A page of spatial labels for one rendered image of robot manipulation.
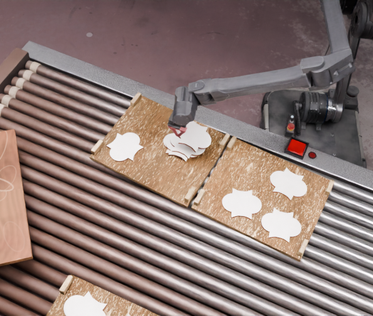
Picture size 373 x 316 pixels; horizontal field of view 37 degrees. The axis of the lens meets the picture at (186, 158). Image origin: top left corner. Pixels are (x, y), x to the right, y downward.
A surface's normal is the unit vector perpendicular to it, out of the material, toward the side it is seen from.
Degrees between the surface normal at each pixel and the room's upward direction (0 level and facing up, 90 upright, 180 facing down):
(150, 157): 0
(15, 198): 0
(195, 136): 15
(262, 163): 0
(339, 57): 26
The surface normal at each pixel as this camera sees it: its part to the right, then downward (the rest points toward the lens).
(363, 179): 0.05, -0.56
